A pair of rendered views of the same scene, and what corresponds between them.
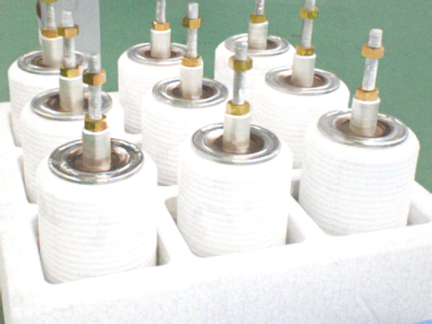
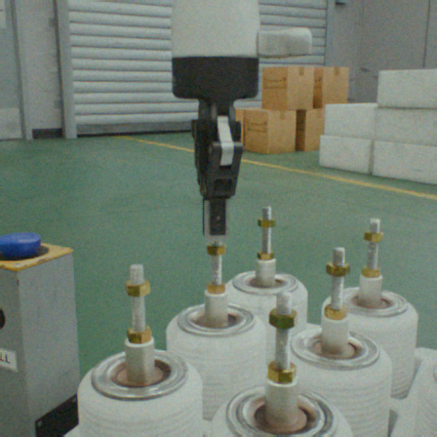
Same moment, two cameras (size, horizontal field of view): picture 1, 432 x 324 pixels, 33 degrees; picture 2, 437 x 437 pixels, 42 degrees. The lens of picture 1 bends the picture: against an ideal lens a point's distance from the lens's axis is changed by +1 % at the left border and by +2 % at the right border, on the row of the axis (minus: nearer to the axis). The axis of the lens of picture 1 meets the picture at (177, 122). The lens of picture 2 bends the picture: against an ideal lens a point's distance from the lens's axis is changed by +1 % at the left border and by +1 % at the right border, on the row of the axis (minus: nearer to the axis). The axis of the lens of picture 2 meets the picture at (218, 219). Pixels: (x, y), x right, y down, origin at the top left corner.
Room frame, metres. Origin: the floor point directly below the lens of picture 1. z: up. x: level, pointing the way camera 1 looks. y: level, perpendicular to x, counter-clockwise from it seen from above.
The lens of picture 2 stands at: (0.40, 0.37, 0.47)
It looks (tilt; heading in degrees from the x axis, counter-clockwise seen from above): 13 degrees down; 316
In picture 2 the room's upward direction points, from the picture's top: straight up
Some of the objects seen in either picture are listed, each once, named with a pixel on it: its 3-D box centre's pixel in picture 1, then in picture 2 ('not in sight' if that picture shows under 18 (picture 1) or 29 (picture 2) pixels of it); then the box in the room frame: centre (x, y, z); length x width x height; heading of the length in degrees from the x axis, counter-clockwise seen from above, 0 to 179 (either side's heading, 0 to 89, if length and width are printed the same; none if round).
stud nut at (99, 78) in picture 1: (93, 75); not in sight; (0.50, 0.06, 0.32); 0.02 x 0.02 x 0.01; 4
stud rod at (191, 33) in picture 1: (191, 42); (337, 292); (0.65, -0.01, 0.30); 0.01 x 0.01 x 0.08; 73
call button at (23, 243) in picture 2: not in sight; (19, 247); (0.91, 0.14, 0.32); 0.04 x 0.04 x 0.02
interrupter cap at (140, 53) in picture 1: (160, 54); (216, 320); (0.76, 0.02, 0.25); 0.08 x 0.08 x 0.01
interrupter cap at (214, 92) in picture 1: (190, 92); (334, 348); (0.65, -0.01, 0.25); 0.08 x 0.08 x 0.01
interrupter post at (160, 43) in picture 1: (160, 43); (216, 307); (0.76, 0.02, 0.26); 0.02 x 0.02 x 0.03
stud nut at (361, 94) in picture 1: (367, 92); not in sight; (0.57, -0.16, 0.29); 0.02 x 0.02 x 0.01; 66
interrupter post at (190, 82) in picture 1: (190, 80); (335, 334); (0.65, -0.01, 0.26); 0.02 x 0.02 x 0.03
